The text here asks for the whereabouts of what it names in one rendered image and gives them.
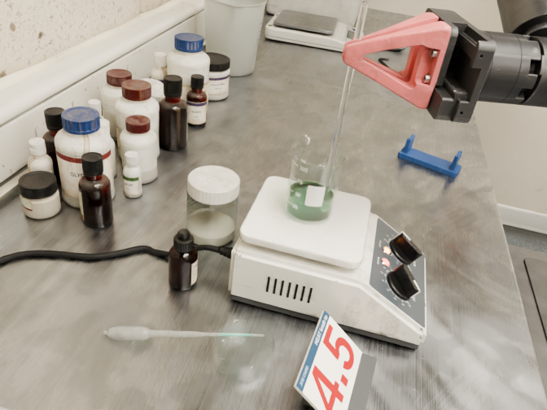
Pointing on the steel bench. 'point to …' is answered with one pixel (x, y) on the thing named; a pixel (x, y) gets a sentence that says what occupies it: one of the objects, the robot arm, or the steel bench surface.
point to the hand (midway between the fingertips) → (353, 53)
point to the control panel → (378, 275)
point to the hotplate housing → (320, 290)
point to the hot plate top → (260, 212)
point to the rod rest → (430, 159)
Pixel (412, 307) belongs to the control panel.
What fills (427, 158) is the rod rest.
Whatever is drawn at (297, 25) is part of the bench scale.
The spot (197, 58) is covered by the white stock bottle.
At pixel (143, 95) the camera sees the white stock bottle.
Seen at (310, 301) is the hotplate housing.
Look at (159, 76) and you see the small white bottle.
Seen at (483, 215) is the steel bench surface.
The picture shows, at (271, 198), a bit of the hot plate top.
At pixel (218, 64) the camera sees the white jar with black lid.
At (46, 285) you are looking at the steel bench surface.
